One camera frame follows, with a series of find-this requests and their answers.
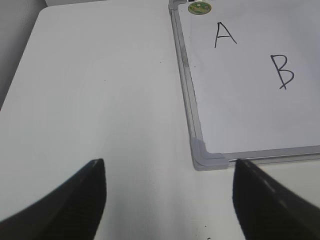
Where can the white magnetic whiteboard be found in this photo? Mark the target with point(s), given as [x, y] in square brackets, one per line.
[250, 77]

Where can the green round magnet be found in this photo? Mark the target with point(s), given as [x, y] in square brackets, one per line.
[199, 8]

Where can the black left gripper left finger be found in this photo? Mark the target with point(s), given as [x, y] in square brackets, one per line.
[72, 211]

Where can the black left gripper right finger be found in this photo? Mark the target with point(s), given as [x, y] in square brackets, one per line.
[267, 210]

